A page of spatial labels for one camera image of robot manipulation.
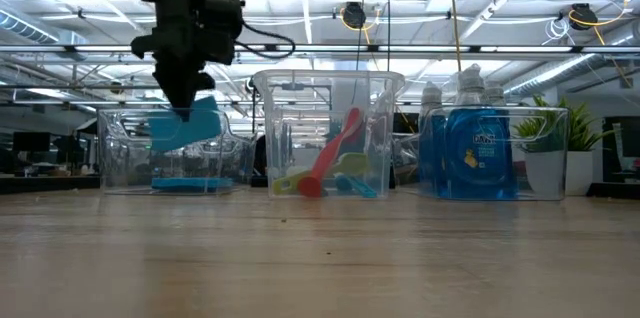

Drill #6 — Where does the tall clear plastic bin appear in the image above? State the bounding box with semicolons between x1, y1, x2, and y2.
253;69;406;200

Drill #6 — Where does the blue sponge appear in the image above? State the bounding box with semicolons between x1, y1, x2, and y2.
151;182;232;194
148;96;223;154
158;176;235;185

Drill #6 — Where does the red and pink dish brush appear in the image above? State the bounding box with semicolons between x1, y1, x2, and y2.
297;106;364;198

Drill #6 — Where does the clear bin with handles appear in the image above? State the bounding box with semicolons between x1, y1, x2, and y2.
417;104;570;203
97;107;251;197

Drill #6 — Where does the green plant in white pot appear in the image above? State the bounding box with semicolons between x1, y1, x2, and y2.
512;95;615;197

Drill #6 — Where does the blue dish soap bottle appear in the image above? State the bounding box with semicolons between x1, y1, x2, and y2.
418;81;449;198
444;63;519;201
482;81;519;124

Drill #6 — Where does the yellow hanging cord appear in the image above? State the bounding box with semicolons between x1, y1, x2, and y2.
447;0;464;72

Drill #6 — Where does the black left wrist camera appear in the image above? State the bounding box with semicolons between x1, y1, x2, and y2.
202;0;246;65

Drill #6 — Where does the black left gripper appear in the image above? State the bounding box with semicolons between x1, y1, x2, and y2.
130;0;216;122

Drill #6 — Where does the teal dish brush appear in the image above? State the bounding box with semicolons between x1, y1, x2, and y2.
334;173;379;199

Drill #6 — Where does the green dish brush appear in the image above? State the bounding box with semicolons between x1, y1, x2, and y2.
272;151;370;197

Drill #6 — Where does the black ceiling cable reel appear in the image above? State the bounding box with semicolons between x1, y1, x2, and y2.
568;2;600;32
341;1;369;30

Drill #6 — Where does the black left wrist camera cable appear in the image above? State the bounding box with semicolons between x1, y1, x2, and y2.
233;0;297;60

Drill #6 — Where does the black hanging cable with coil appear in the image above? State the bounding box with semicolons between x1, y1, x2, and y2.
384;0;393;77

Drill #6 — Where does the black monitor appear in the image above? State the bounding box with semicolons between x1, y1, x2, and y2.
602;116;640;184
12;131;51;153

